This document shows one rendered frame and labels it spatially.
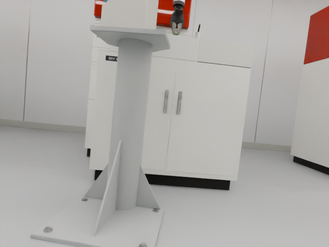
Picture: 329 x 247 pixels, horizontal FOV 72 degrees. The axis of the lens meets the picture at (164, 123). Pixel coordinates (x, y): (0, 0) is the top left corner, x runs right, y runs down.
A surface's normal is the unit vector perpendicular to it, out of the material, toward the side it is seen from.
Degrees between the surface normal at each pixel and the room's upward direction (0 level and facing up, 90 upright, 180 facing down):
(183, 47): 90
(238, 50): 90
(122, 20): 90
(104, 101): 90
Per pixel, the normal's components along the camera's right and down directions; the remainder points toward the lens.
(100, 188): -0.12, 0.06
